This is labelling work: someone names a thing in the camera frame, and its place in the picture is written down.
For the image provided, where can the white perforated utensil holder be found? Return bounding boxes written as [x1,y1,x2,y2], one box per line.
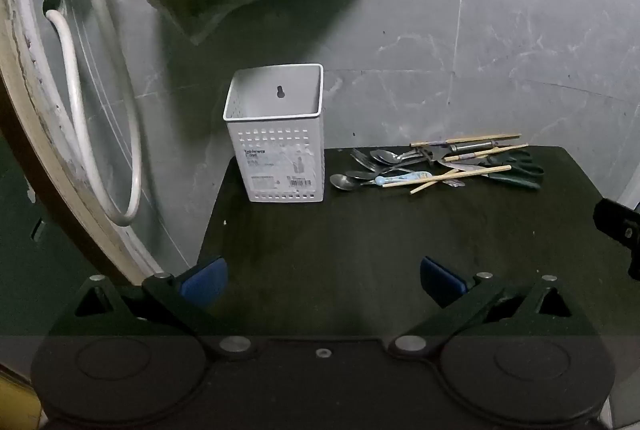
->
[222,63,326,203]

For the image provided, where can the worn white door frame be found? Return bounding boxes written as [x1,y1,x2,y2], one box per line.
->
[0,0,166,286]

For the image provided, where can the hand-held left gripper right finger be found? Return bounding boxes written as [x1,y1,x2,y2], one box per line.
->
[386,255,574,359]

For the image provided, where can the metal spoon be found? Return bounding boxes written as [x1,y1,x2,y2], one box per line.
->
[330,167,401,192]
[370,149,418,163]
[385,151,426,165]

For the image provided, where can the black-handled scissors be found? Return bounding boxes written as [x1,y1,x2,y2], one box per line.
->
[440,149,546,189]

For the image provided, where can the yellow box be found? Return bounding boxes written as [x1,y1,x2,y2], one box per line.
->
[0,367,43,430]

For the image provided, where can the plain wooden chopstick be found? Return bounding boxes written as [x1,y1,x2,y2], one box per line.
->
[382,165,513,186]
[410,170,483,196]

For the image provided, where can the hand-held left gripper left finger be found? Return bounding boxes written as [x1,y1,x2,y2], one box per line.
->
[74,255,252,359]

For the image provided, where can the purple-banded wooden chopstick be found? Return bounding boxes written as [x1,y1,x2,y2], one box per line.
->
[443,143,529,162]
[410,133,522,147]

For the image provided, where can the small blue-handled spoon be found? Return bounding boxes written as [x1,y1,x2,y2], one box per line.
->
[374,171,435,187]

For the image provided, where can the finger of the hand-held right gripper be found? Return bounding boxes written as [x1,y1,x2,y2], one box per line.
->
[593,197,640,282]

